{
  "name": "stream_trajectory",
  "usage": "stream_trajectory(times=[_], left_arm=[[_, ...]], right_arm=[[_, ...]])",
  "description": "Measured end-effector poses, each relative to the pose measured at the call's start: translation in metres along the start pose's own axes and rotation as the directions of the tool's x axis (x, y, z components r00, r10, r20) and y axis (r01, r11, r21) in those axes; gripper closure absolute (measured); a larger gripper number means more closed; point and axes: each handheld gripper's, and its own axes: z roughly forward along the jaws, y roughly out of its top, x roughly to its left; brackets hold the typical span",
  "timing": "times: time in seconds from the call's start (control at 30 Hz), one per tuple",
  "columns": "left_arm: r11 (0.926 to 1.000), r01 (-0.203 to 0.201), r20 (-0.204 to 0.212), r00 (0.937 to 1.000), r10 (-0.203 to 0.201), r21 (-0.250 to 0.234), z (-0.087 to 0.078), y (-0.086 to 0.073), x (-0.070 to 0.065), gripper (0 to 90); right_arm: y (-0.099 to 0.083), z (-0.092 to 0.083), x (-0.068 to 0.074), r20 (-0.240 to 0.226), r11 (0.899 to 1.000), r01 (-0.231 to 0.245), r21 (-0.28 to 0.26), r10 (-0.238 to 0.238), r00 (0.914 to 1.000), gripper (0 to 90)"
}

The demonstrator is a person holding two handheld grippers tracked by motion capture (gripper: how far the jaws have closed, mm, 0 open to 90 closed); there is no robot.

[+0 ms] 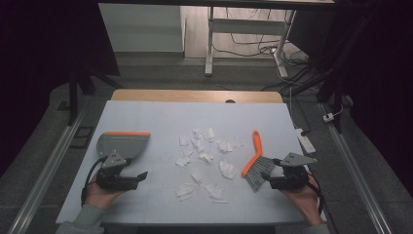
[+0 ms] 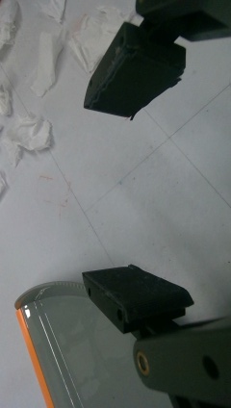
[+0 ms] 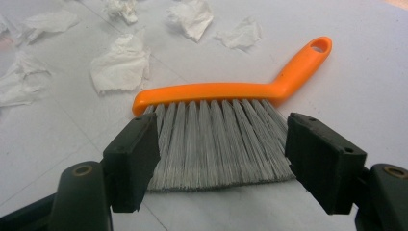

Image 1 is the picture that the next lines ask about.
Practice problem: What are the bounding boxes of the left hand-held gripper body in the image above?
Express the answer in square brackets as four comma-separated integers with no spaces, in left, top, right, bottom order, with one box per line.
[94,149,140,192]

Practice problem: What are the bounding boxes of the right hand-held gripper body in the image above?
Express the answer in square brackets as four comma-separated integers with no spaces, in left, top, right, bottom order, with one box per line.
[269,152,318,191]

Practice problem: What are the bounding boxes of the orange brush with grey bristles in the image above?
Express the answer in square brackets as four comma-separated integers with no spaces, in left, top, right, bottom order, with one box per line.
[241,130,278,193]

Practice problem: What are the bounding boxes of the pile of white paper scraps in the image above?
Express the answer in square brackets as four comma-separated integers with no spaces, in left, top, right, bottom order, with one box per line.
[173,127,245,205]

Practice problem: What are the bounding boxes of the person's left hand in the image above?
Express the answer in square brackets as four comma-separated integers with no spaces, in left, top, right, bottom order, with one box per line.
[84,173,127,211]

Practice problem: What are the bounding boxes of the person's right hand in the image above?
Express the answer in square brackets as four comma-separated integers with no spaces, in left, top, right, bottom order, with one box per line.
[280,180,322,226]

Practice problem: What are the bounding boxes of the grey dustpan with orange edge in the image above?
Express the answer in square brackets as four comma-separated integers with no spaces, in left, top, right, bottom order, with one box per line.
[95,131,152,169]

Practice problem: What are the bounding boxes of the white power strip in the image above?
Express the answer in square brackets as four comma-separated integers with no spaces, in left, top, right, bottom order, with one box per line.
[294,128,317,155]

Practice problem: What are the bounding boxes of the black floor plate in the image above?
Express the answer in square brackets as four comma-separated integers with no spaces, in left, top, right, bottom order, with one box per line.
[69,126,95,150]

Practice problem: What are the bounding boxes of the black metal stand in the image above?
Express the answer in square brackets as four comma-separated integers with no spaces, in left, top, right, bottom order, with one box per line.
[315,61,347,135]
[65,57,115,127]

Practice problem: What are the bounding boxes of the wooden table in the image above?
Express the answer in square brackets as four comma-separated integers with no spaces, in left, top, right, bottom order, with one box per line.
[111,89,284,104]

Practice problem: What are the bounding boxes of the dark curtain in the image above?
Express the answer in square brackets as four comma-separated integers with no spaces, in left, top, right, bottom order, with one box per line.
[287,0,413,198]
[0,0,121,178]

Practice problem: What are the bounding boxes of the white cabinet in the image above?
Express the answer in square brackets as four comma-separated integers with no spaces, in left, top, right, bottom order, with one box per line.
[98,3,187,54]

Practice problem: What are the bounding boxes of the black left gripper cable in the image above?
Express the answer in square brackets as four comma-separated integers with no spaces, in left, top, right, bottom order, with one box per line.
[80,156,109,207]

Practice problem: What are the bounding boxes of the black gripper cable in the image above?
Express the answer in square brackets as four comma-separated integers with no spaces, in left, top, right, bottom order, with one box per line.
[304,171,326,216]
[80,156,109,207]

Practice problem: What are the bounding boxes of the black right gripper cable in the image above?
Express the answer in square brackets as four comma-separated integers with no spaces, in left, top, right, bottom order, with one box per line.
[304,171,326,216]

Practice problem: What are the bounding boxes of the metal floor rail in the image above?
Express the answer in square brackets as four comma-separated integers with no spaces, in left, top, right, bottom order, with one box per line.
[319,102,394,234]
[7,108,88,234]

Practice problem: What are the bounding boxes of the tangle of black floor cables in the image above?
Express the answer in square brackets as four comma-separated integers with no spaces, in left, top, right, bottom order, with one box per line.
[212,7,313,94]

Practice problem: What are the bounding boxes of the white desk frame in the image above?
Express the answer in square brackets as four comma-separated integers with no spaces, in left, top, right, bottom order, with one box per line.
[204,6,297,79]

